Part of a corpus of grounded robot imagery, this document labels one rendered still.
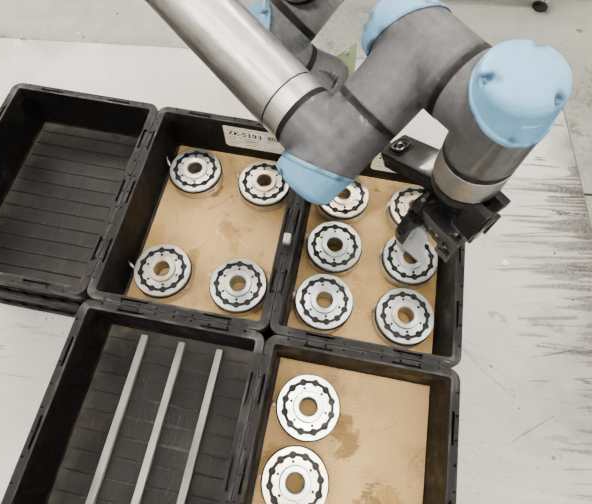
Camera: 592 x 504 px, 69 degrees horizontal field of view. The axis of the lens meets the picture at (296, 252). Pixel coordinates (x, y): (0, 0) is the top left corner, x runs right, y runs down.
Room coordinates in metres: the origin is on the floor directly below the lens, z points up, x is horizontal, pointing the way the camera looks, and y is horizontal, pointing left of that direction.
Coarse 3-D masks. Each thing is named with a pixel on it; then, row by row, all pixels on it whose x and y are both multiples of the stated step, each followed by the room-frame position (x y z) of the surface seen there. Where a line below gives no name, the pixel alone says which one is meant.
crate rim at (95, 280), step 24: (216, 120) 0.56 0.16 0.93; (240, 120) 0.56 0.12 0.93; (144, 168) 0.45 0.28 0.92; (120, 216) 0.34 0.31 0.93; (288, 216) 0.36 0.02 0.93; (96, 264) 0.25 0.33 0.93; (96, 288) 0.21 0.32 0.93; (168, 312) 0.18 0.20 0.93; (192, 312) 0.18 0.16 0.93; (264, 312) 0.18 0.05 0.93
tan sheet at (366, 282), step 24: (384, 192) 0.48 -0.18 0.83; (312, 216) 0.41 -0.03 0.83; (384, 216) 0.42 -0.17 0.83; (384, 240) 0.37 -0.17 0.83; (432, 240) 0.37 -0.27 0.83; (360, 264) 0.31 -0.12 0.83; (360, 288) 0.27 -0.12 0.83; (384, 288) 0.27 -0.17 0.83; (432, 288) 0.27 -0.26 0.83; (360, 312) 0.22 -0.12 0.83; (360, 336) 0.18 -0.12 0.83; (432, 336) 0.18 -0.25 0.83
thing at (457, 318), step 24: (288, 264) 0.27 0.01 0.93; (456, 264) 0.28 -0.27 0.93; (456, 288) 0.24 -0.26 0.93; (456, 312) 0.20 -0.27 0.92; (288, 336) 0.15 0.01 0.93; (312, 336) 0.15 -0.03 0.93; (336, 336) 0.15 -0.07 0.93; (456, 336) 0.16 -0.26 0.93; (432, 360) 0.12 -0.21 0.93; (456, 360) 0.12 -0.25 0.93
